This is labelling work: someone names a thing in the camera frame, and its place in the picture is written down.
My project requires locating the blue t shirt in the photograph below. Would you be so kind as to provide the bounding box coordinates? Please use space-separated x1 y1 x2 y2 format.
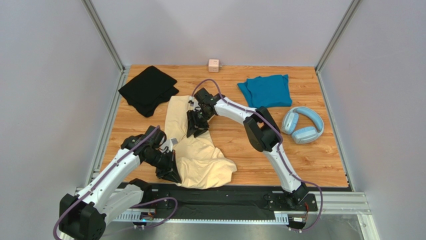
237 74 293 108

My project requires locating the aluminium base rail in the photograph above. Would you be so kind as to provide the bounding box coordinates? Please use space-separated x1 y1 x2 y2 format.
55 182 379 240

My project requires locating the left aluminium corner post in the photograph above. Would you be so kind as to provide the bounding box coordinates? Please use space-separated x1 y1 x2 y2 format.
81 0 126 73

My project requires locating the black t shirt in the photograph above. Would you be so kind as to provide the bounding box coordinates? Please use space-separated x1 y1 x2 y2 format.
118 65 179 118

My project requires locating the beige t shirt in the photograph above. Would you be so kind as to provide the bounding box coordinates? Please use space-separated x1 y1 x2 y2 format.
164 95 237 190

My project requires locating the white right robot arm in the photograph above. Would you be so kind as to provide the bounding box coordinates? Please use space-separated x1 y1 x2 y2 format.
186 95 309 206

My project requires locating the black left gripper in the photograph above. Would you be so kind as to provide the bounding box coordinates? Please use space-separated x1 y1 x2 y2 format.
144 149 182 184

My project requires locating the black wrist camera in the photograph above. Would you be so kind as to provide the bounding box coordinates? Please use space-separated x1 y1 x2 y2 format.
144 125 167 149
194 87 222 107

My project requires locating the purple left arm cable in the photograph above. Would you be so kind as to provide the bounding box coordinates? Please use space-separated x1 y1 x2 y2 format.
52 125 179 240

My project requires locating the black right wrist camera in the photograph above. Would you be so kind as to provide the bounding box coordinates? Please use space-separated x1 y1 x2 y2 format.
194 87 222 107

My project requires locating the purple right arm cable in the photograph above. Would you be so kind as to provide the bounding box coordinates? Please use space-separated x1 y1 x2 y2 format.
190 78 324 233

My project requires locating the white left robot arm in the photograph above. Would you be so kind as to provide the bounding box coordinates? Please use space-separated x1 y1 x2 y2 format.
53 148 177 240

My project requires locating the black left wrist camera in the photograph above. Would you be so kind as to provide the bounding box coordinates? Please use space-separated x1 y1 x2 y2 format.
144 125 167 149

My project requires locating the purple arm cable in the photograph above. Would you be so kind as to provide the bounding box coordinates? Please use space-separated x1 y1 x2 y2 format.
52 125 179 240
190 78 324 233

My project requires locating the aluminium corner post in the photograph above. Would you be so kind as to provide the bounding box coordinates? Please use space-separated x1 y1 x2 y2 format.
315 0 363 74
81 0 126 73

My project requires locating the black base mat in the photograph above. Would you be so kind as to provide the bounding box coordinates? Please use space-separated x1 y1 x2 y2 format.
88 182 353 221

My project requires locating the right aluminium corner post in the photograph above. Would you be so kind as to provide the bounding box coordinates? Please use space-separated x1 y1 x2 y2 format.
315 0 363 74

